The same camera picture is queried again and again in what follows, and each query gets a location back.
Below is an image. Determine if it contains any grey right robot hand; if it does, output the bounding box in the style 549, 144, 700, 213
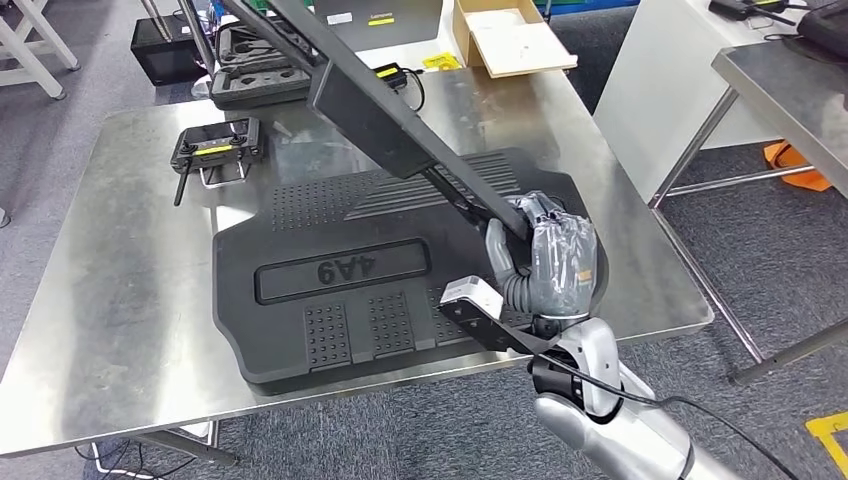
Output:
484, 192, 600, 319

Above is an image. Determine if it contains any long black plastic part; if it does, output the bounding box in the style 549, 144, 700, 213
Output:
221, 0, 531, 243

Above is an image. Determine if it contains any stainless steel workbench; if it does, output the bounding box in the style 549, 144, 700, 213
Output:
0, 66, 715, 465

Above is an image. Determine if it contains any open cardboard box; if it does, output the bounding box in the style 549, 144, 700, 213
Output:
452, 0, 579, 79

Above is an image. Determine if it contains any yellow tag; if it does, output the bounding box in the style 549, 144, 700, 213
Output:
422, 51, 463, 72

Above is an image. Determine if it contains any orange bag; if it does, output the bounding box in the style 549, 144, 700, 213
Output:
763, 140, 833, 193

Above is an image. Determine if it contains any black power adapter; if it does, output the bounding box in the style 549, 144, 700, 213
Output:
372, 62, 427, 113

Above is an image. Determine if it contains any grey laptop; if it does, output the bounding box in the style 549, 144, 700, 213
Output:
313, 0, 444, 53

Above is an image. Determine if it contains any black remote controller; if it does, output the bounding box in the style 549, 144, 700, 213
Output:
708, 0, 796, 28
170, 117, 264, 208

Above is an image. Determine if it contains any black foam case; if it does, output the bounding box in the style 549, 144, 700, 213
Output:
210, 19, 313, 111

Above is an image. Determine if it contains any black bag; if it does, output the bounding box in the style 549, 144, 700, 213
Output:
796, 0, 848, 61

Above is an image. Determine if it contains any black equipment box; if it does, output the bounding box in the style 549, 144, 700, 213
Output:
130, 14, 207, 87

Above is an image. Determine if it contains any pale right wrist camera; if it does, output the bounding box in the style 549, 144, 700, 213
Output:
440, 276, 505, 321

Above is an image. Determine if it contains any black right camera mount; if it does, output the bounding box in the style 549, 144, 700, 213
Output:
437, 298, 561, 356

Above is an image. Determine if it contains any steel frame table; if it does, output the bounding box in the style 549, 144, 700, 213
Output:
592, 0, 848, 388

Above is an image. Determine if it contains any black floor cable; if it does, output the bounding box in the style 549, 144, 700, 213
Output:
72, 440, 200, 480

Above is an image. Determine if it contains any white floor cable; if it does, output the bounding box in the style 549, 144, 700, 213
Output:
89, 440, 167, 480

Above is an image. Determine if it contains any white frame table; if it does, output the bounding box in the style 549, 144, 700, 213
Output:
0, 0, 81, 101

